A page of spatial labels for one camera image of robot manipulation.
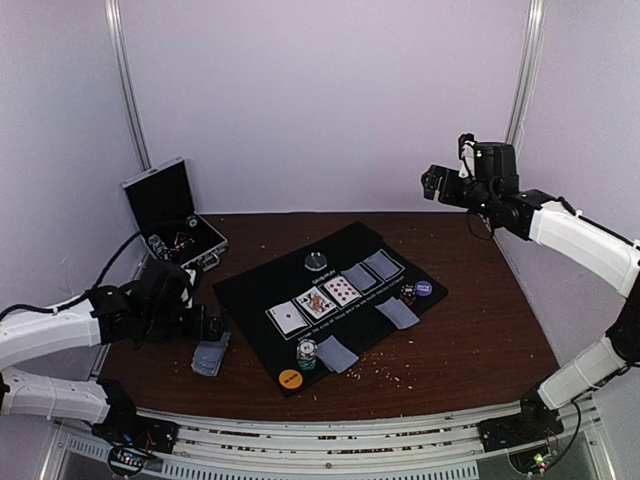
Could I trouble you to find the blue playing card deck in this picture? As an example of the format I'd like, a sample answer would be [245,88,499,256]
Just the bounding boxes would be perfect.
[191,332,231,377]

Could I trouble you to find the purple small blind button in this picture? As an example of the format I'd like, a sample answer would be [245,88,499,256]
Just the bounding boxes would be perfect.
[414,280,433,297]

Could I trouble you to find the small poker chip stack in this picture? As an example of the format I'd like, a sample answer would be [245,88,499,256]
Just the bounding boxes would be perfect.
[399,284,417,306]

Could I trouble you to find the ace of diamonds card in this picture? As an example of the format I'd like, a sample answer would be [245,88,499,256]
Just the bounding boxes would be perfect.
[267,301,307,335]

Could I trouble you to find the face down community card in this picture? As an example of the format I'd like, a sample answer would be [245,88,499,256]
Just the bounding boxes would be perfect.
[341,264,378,293]

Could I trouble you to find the dealt playing card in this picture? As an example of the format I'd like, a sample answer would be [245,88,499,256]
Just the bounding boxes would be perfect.
[327,344,359,374]
[375,298,403,322]
[388,302,420,330]
[317,336,359,374]

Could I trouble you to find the orange big blind button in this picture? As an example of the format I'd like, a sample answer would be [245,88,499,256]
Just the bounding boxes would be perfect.
[278,369,304,390]

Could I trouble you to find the multicolour poker chip stack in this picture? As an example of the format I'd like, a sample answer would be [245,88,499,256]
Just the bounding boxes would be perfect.
[296,338,318,371]

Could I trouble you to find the ten of diamonds card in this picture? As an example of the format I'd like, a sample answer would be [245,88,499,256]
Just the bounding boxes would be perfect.
[323,276,361,307]

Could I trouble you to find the queen face card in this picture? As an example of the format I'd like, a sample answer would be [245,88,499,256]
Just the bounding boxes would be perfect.
[295,287,337,320]

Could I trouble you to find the clear dealer button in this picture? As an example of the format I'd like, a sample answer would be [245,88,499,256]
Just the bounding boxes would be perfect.
[304,252,328,272]

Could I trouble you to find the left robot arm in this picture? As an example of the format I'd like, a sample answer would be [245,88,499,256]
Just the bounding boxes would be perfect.
[1,261,219,444]

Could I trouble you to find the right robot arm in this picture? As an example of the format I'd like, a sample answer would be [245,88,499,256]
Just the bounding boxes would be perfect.
[420,133,639,442]

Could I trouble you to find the red dice row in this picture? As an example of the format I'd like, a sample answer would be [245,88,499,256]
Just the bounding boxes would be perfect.
[171,239,194,252]

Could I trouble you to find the green poker chip in case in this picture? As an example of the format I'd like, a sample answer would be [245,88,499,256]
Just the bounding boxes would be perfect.
[185,215,199,229]

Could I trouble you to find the aluminium poker chip case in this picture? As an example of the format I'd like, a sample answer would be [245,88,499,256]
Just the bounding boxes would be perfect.
[121,157,228,272]

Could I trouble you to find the black poker mat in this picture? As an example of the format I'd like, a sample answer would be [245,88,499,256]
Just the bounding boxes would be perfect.
[214,221,448,396]

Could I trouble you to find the black braided cable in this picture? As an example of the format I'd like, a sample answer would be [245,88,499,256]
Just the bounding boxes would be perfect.
[92,232,146,296]

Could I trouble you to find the aluminium frame post right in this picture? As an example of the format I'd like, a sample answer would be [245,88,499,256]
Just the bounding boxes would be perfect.
[505,0,547,147]

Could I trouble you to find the aluminium frame post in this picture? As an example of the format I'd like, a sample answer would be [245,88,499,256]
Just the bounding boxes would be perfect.
[505,0,547,147]
[105,0,151,171]

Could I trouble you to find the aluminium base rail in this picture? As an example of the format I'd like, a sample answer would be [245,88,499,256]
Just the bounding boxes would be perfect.
[47,392,609,480]

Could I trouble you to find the aluminium frame post left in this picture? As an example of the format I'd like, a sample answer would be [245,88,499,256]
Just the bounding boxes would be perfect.
[105,0,151,171]

